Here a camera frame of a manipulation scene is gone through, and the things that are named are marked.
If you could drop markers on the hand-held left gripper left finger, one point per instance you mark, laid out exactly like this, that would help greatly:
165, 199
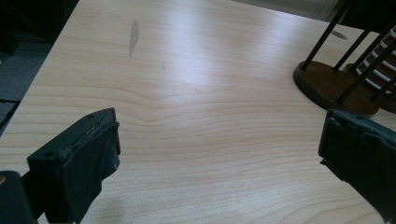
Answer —
71, 161

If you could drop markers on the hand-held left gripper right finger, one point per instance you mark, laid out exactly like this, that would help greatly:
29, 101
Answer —
364, 155

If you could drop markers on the wooden cup holder black rods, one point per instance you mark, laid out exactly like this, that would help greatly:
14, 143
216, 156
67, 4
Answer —
323, 84

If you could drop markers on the stack of brown paper cups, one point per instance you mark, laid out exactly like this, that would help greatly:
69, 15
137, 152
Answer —
383, 74

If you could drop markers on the round grey table grommet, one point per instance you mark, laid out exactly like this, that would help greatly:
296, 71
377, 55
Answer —
338, 34

